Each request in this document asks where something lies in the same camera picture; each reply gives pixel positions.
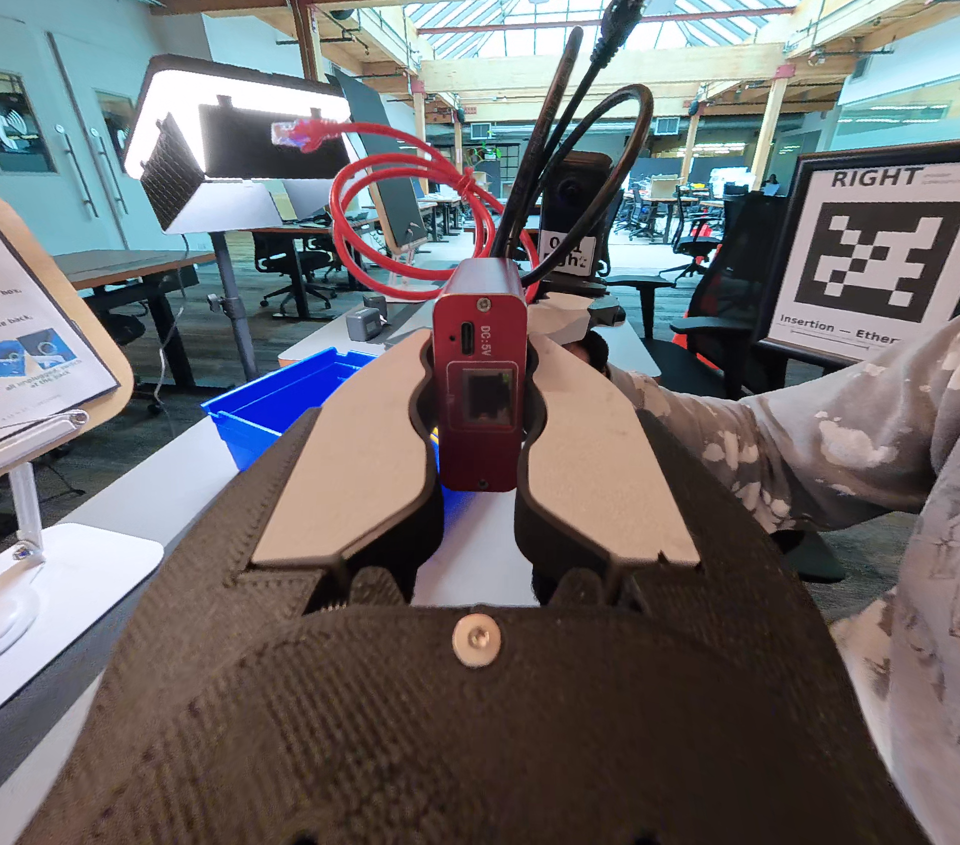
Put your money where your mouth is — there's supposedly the LED light panel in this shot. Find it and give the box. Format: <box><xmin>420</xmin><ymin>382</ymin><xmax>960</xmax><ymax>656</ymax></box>
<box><xmin>122</xmin><ymin>53</ymin><xmax>354</xmax><ymax>236</ymax></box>

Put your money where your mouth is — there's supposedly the red ethernet cable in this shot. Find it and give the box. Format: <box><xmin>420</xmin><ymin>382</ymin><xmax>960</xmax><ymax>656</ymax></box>
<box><xmin>270</xmin><ymin>116</ymin><xmax>541</xmax><ymax>306</ymax></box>

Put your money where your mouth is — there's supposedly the wooden board document stand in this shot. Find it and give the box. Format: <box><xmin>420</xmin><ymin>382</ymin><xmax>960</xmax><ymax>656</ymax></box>
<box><xmin>330</xmin><ymin>68</ymin><xmax>434</xmax><ymax>270</ymax></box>
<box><xmin>0</xmin><ymin>198</ymin><xmax>165</xmax><ymax>707</ymax></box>

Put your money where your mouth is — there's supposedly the black mesh office chair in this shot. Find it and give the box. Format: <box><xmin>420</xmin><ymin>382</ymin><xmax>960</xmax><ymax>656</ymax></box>
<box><xmin>607</xmin><ymin>188</ymin><xmax>789</xmax><ymax>404</ymax></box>

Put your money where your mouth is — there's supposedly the wooden top office desk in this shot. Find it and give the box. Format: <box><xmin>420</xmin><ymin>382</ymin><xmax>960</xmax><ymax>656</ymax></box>
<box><xmin>52</xmin><ymin>248</ymin><xmax>219</xmax><ymax>396</ymax></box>

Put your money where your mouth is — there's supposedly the framed black-white marker sign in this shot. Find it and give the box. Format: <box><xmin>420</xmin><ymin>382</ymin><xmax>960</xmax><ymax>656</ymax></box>
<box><xmin>753</xmin><ymin>140</ymin><xmax>960</xmax><ymax>366</ymax></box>

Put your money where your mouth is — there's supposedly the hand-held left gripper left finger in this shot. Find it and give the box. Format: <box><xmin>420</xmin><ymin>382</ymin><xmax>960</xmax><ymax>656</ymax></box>
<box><xmin>250</xmin><ymin>331</ymin><xmax>444</xmax><ymax>574</ymax></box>

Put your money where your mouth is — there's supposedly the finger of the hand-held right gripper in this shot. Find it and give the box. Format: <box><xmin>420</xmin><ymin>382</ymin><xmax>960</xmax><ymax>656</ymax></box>
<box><xmin>529</xmin><ymin>306</ymin><xmax>595</xmax><ymax>347</ymax></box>

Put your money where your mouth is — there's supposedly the light stand pole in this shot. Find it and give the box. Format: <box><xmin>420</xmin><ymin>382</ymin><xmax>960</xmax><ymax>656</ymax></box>
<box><xmin>206</xmin><ymin>231</ymin><xmax>260</xmax><ymax>385</ymax></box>

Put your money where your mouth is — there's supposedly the person's right forearm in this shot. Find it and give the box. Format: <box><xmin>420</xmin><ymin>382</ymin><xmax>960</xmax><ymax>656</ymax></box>
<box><xmin>606</xmin><ymin>316</ymin><xmax>960</xmax><ymax>535</ymax></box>

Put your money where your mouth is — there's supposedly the black ethernet cable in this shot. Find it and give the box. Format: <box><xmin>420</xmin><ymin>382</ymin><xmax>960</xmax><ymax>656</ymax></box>
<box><xmin>487</xmin><ymin>0</ymin><xmax>665</xmax><ymax>291</ymax></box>

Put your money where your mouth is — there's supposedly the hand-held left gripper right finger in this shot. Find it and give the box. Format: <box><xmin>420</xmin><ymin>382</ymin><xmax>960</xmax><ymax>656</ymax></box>
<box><xmin>514</xmin><ymin>333</ymin><xmax>703</xmax><ymax>572</ymax></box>

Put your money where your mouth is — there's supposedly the printed instruction sheet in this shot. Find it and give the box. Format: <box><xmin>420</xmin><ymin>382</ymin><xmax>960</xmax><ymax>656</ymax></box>
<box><xmin>0</xmin><ymin>233</ymin><xmax>121</xmax><ymax>441</ymax></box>

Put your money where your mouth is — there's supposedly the person's right hand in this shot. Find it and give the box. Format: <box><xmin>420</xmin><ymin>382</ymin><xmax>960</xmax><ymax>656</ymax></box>
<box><xmin>559</xmin><ymin>331</ymin><xmax>612</xmax><ymax>374</ymax></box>

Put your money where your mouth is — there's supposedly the blue plastic bin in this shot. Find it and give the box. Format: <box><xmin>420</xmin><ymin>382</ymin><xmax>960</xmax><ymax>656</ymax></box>
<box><xmin>201</xmin><ymin>346</ymin><xmax>445</xmax><ymax>473</ymax></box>

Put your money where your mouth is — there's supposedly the person's grey sweatshirt torso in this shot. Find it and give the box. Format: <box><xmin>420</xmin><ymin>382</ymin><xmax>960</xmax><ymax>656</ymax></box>
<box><xmin>825</xmin><ymin>515</ymin><xmax>960</xmax><ymax>845</ymax></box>

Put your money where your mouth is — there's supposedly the red ethernet switch box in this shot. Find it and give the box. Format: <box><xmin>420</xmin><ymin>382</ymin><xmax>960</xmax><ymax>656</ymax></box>
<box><xmin>432</xmin><ymin>257</ymin><xmax>530</xmax><ymax>494</ymax></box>

